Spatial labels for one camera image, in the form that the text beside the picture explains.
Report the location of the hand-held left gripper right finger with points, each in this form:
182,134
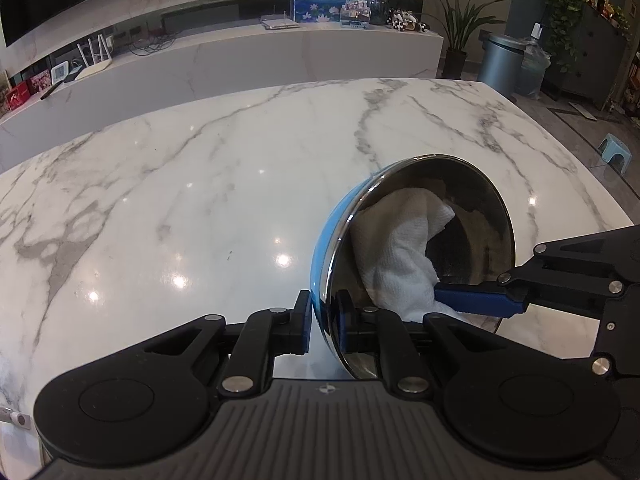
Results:
343,321

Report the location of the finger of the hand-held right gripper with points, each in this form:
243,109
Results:
622,345
475,300

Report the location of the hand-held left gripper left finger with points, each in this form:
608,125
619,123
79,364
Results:
303,321

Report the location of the white paper towel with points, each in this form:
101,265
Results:
400,240

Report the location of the blue steel bowl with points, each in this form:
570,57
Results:
475,195

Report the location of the light blue plastic stool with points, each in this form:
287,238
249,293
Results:
616,149

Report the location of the flat board on floor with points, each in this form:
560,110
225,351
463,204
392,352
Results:
584,111

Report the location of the grey metal trash can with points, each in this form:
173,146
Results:
500,67

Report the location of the potted orchid plant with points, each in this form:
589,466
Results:
455,62

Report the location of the clear plastic bag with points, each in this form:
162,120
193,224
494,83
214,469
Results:
534,67

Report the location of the white marble console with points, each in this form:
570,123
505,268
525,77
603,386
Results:
250,65

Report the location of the grey drawer cabinet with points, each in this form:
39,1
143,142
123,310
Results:
597,60

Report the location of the black and white cow figurines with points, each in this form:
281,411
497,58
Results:
407,21

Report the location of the small white device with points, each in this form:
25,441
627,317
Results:
17,418

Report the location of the dark glass vase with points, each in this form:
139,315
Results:
380,10

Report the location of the small photo calendar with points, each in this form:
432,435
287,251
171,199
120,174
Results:
355,14

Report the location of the white router with antennas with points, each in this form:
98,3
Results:
97,66

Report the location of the small white display clock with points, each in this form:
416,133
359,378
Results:
59,71

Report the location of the red photo card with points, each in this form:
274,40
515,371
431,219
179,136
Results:
39,82

